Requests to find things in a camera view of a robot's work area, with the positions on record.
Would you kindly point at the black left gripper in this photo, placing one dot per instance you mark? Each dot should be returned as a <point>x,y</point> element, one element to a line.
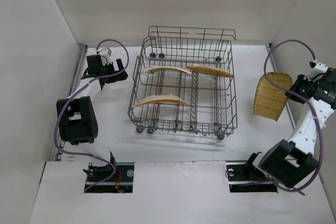
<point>112,70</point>

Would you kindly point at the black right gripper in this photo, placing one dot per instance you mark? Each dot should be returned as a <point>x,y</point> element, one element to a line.
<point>294,94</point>

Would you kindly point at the green-rimmed bamboo woven plate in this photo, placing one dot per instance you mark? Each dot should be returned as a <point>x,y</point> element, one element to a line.
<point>260,99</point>

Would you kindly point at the yellow rectangular bamboo mat plate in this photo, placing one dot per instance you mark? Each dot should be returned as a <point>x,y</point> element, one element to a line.
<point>165,68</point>

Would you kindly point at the orange fish-shaped woven plate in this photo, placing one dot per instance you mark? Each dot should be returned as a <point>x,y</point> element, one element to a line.
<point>160,99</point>

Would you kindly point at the orange square woven plate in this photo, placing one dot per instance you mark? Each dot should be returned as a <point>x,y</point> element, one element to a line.
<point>210,71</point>

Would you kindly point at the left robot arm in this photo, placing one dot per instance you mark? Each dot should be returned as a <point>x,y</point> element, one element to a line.
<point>76,120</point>

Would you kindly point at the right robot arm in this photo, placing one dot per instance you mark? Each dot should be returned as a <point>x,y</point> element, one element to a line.
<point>292,160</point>

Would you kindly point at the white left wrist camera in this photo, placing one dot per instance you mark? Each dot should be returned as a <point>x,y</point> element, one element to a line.
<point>105,54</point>

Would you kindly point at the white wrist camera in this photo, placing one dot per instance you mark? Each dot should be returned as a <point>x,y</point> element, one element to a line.
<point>105,54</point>
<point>318,67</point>

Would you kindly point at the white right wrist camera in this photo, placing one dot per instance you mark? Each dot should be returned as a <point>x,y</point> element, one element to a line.
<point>318,67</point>

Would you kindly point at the aluminium rail left side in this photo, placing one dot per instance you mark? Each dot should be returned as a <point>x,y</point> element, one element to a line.
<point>73,85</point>

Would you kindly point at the grey wire dish rack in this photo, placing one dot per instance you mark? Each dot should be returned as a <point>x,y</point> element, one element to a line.
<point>213,109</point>

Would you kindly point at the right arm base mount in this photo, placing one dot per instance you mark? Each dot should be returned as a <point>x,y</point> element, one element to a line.
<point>245,178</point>

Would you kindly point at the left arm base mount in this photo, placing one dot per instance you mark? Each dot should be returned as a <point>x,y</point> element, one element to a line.
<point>120,182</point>

